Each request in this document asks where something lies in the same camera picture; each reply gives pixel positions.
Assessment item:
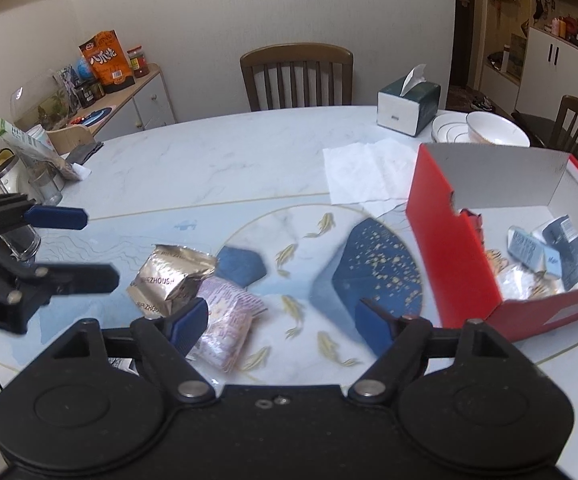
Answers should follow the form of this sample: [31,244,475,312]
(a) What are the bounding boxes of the white wall cabinets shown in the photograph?
[477,0,578,118]

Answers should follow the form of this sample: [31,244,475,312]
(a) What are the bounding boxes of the tall glass jar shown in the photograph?
[0,182,40,263]

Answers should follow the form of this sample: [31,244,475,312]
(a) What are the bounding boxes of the clear drinking glass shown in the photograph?
[30,162,62,206]

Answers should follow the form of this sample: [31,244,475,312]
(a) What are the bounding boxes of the orange cartoon figure toy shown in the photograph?
[484,249,510,275]

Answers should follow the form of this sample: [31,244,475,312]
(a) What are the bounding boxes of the red cardboard box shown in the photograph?
[406,143,578,341]

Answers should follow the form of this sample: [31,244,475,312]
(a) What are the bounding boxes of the pink snack packet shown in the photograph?
[193,278,267,373]

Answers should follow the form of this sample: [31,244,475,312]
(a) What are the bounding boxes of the bag of cotton swabs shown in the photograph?
[529,274,565,298]

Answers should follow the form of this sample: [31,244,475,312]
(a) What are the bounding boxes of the gold foil snack bag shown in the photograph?
[126,244,217,318]

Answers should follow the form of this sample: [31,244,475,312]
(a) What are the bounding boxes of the green white tissue box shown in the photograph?
[377,64,441,138]

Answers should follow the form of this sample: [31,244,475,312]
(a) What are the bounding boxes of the wooden chair by wall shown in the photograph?
[240,42,354,112]

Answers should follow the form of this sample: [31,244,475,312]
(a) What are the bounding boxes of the red lidded jar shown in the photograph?
[127,46,150,78]

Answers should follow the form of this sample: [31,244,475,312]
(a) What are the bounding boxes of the orange snack bag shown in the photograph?
[80,30,135,93]

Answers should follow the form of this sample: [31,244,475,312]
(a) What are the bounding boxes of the green white plastic bag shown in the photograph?
[0,118,91,181]

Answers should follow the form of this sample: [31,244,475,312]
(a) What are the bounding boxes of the red binder clip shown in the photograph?
[460,209,484,246]

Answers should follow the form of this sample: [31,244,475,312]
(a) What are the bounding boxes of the white paper napkin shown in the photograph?
[323,139,417,218]

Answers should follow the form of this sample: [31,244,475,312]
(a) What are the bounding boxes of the white bowl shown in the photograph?
[466,112,530,148]

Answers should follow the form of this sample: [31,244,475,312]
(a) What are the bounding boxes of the bag of white beads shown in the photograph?
[496,266,536,300]

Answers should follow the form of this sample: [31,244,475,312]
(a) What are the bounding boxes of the wooden side cabinet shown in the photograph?
[73,63,176,142]

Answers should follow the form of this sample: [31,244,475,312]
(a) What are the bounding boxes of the stack of white plates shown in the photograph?
[431,112,472,143]

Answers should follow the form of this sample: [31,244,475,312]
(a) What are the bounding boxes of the steel electric kettle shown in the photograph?
[0,148,28,194]

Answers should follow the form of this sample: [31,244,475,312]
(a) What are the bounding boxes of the light blue small carton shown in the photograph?
[507,226,562,280]

